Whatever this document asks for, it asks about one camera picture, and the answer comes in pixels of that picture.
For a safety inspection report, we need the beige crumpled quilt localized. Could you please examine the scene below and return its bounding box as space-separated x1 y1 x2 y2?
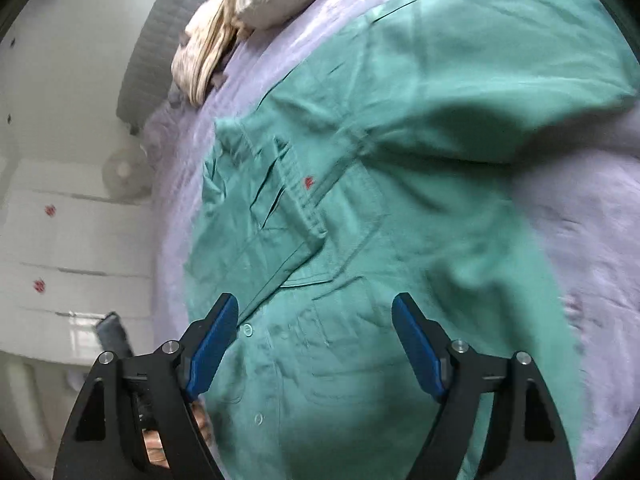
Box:
171 0 253 107

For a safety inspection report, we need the lavender bed blanket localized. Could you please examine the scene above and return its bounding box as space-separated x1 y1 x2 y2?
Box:
142 0 639 479

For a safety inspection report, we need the person's left hand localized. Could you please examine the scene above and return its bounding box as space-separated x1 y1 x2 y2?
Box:
141 398 214 470

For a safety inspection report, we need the white drawer cabinet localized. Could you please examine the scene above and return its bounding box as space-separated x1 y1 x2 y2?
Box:
1 159 154 365

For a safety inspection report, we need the grey padded headboard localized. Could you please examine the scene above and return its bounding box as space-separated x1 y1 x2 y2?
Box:
116 0 206 128

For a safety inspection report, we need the green work shirt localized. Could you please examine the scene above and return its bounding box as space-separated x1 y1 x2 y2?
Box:
184 0 639 479

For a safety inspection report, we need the white round fan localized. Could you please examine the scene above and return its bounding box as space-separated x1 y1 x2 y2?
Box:
102 146 154 202

